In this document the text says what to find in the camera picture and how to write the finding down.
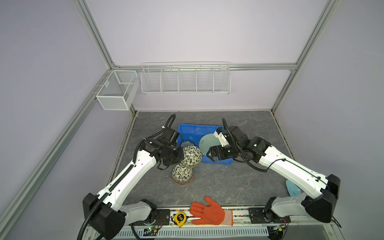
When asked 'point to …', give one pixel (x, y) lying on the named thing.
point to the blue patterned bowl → (187, 142)
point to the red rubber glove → (212, 214)
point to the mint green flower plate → (206, 141)
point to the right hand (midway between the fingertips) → (213, 154)
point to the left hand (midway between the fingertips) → (182, 161)
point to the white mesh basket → (117, 92)
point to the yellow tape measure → (180, 218)
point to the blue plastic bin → (195, 133)
